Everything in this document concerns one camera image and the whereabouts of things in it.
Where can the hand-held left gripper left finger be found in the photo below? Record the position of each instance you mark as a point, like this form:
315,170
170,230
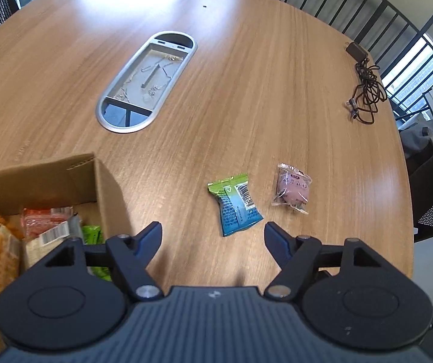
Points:
149,241

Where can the clear white cake packet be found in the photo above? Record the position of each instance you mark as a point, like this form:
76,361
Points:
46,244

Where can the orange snack packet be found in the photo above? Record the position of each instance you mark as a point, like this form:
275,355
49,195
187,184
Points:
42,221

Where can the yellow rice cracker packet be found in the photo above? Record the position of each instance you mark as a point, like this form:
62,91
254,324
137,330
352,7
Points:
1,261

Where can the black and grey backpack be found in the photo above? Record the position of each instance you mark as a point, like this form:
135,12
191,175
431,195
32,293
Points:
428,151

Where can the pink pastry packet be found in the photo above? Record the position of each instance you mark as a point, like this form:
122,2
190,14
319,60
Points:
292,191

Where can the blue green snack packet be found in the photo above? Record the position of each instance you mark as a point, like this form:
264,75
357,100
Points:
235,208

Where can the black metal railing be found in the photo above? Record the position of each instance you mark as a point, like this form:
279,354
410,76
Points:
371,11

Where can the brown cardboard box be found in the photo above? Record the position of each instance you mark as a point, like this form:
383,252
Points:
50,181

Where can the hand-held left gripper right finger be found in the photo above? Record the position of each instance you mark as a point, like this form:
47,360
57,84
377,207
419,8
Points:
276,242

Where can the light green snack packet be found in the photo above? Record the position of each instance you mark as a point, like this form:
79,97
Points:
93,236

